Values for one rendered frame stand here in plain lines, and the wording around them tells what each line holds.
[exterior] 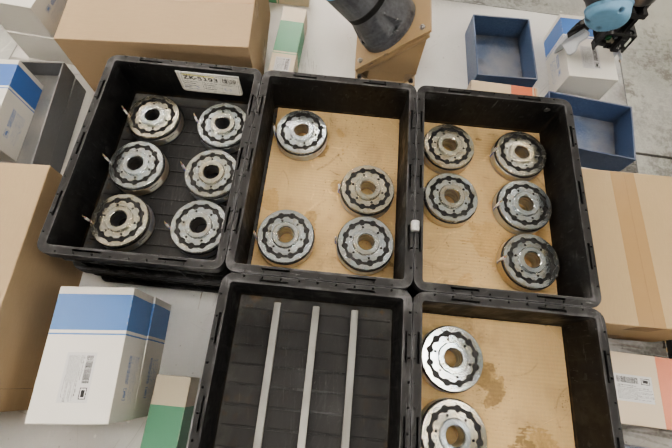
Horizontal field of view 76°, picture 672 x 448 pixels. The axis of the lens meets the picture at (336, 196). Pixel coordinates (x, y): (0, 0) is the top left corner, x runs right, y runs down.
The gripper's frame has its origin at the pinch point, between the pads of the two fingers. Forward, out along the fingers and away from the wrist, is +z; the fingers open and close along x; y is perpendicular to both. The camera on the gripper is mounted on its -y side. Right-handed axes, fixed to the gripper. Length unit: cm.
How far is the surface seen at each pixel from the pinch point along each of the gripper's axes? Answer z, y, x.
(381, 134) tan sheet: -7, 35, -51
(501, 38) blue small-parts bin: 5.8, -8.3, -17.9
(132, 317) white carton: -10, 77, -90
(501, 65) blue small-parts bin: 5.8, 1.2, -18.5
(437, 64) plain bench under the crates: 6.2, 2.7, -35.6
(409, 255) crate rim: -17, 63, -46
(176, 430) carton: 0, 93, -82
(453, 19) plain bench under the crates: 6.2, -14.0, -31.1
